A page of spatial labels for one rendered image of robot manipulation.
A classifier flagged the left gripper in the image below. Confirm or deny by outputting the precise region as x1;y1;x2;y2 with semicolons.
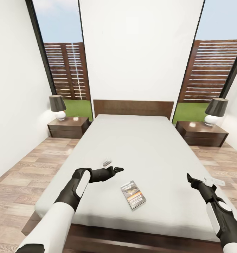
98;166;124;182

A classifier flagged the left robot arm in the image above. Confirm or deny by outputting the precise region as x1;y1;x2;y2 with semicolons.
15;157;124;253

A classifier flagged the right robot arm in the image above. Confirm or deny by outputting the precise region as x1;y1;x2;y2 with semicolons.
187;173;237;253

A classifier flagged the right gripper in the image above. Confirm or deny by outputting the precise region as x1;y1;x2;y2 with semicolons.
187;173;217;197

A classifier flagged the hardback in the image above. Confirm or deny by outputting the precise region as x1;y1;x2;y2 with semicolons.
121;180;146;209

